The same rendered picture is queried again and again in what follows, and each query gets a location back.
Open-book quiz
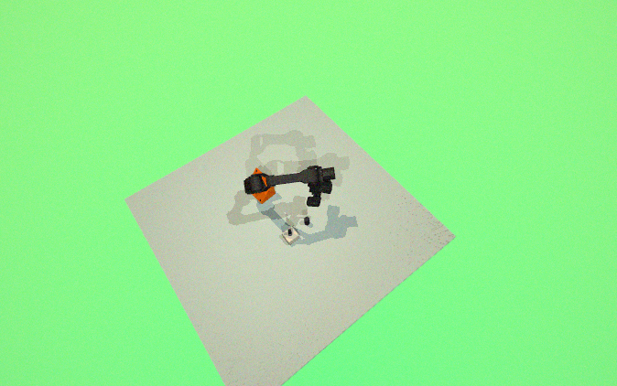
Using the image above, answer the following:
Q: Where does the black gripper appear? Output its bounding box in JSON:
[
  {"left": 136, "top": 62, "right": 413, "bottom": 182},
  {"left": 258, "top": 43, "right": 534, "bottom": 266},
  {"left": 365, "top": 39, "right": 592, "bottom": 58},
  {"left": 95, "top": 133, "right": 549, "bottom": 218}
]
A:
[{"left": 307, "top": 183, "right": 321, "bottom": 207}]

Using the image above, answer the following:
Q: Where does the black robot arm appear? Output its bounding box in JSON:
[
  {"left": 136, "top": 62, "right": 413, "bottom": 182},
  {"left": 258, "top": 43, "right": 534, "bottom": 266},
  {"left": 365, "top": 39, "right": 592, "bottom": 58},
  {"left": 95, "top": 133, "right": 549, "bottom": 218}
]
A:
[{"left": 244, "top": 166, "right": 336, "bottom": 195}]

